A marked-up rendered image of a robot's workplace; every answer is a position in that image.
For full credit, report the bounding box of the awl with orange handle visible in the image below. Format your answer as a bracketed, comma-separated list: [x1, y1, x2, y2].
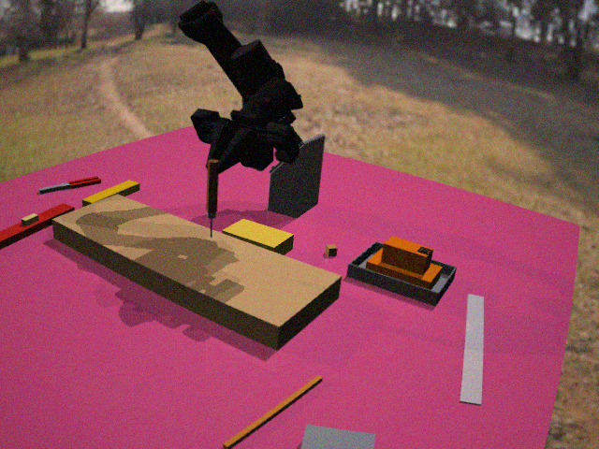
[206, 159, 219, 238]

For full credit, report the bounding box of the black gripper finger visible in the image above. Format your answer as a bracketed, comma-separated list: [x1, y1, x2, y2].
[215, 127, 264, 174]
[206, 122, 231, 169]

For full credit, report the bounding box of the grey flat bar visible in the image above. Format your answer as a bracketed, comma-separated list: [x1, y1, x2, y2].
[460, 294, 484, 406]

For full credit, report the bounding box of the orange thin bar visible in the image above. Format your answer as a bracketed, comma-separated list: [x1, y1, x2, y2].
[223, 375, 323, 449]

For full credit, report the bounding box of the tan wooden panel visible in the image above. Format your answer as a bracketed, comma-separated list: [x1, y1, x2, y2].
[52, 194, 343, 351]

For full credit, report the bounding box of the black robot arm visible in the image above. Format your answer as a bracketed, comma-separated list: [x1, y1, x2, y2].
[178, 1, 303, 172]

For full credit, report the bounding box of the small brown cube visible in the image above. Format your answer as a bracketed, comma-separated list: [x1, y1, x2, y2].
[326, 244, 338, 256]

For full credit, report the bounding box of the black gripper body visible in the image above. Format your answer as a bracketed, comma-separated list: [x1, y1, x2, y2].
[190, 93, 300, 165]

